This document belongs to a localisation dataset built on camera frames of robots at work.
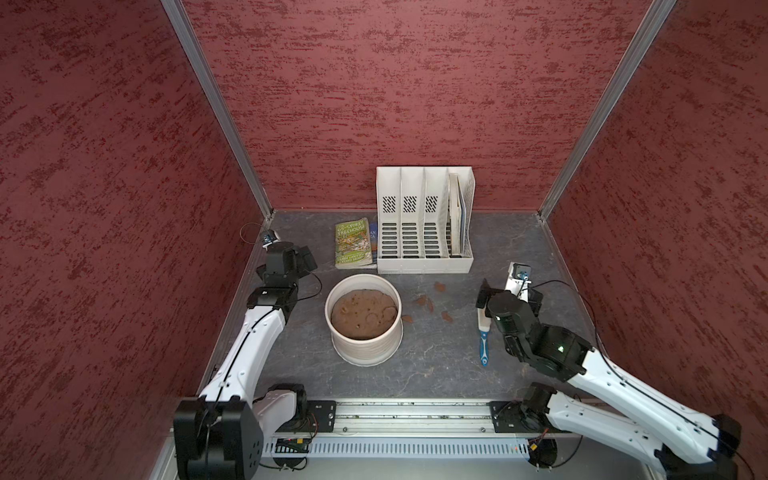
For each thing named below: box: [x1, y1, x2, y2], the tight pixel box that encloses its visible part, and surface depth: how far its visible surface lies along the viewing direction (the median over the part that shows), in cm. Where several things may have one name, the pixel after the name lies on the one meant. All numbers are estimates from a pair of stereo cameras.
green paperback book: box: [335, 217, 377, 270], surface depth 106 cm
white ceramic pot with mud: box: [324, 273, 404, 367], surface depth 82 cm
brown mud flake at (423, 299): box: [417, 295, 434, 313], surface depth 98 cm
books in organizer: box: [449, 173, 468, 257], surface depth 97 cm
